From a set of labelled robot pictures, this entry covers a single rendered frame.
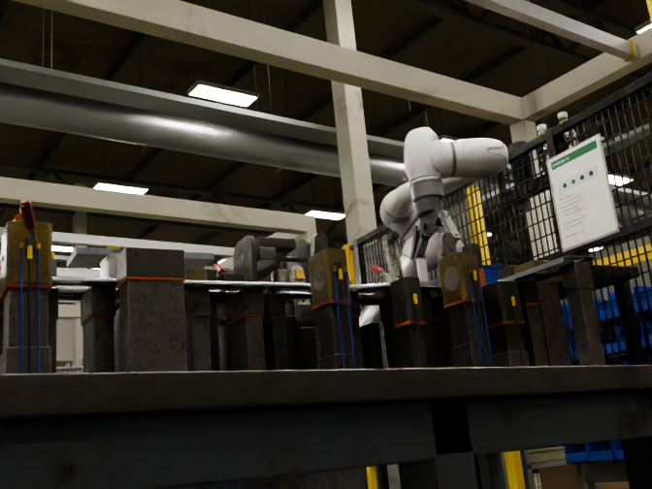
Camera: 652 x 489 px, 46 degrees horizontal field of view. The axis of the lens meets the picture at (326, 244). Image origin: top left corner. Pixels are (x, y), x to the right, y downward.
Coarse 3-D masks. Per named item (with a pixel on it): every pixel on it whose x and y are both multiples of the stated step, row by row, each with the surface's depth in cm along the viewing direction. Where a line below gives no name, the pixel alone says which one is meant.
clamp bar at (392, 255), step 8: (392, 232) 224; (384, 240) 226; (392, 240) 226; (384, 248) 226; (392, 248) 226; (392, 256) 225; (392, 264) 222; (400, 264) 224; (392, 272) 222; (400, 272) 223
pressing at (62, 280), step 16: (64, 288) 164; (80, 288) 166; (224, 288) 179; (240, 288) 180; (256, 288) 182; (272, 288) 184; (288, 288) 186; (304, 288) 187; (352, 288) 192; (368, 288) 194; (384, 288) 196; (432, 288) 201; (368, 304) 210
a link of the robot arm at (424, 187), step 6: (414, 180) 209; (420, 180) 208; (426, 180) 208; (432, 180) 208; (438, 180) 209; (414, 186) 209; (420, 186) 208; (426, 186) 207; (432, 186) 207; (438, 186) 208; (414, 192) 209; (420, 192) 207; (426, 192) 207; (432, 192) 207; (438, 192) 207; (414, 198) 209; (420, 198) 209; (426, 198) 208
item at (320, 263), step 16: (320, 256) 172; (336, 256) 171; (320, 272) 172; (336, 272) 170; (320, 288) 171; (336, 288) 168; (320, 304) 171; (336, 304) 169; (320, 320) 172; (336, 320) 168; (320, 336) 171; (336, 336) 167; (352, 336) 167; (320, 352) 171; (336, 352) 165; (352, 352) 167; (320, 368) 170; (336, 368) 164; (352, 368) 166
